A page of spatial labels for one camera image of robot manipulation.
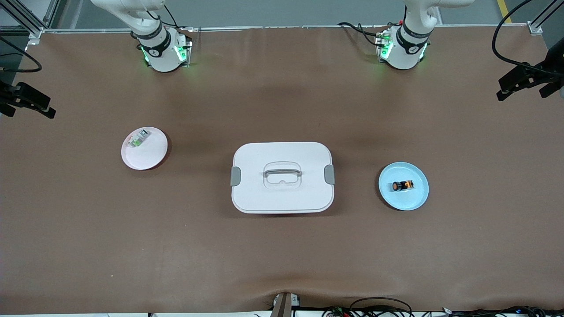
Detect white lidded box grey latches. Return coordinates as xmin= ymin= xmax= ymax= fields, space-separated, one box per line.
xmin=231 ymin=141 xmax=335 ymax=214

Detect pink round plate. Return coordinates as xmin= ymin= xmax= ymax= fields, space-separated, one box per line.
xmin=121 ymin=127 xmax=168 ymax=171

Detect light blue round plate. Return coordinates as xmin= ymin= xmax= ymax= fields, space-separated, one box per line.
xmin=378 ymin=162 xmax=429 ymax=211

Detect aluminium frame profile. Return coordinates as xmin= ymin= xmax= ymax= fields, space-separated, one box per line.
xmin=0 ymin=0 xmax=61 ymax=44
xmin=528 ymin=0 xmax=564 ymax=36

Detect green white switch block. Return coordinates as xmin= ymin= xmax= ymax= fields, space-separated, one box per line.
xmin=128 ymin=129 xmax=149 ymax=147

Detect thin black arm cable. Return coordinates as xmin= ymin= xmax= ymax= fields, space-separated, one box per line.
xmin=164 ymin=4 xmax=179 ymax=29

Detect black cable at arm base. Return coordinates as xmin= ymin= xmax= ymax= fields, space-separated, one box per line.
xmin=338 ymin=22 xmax=389 ymax=47

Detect black cable bundle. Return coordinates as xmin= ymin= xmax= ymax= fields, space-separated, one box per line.
xmin=441 ymin=305 xmax=564 ymax=317

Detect metal table edge rail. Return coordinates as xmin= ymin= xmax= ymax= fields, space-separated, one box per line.
xmin=42 ymin=24 xmax=543 ymax=34

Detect black looped cable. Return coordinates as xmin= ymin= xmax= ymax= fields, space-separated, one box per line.
xmin=349 ymin=297 xmax=414 ymax=317

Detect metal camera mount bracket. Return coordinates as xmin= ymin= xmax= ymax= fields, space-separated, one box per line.
xmin=271 ymin=292 xmax=301 ymax=317

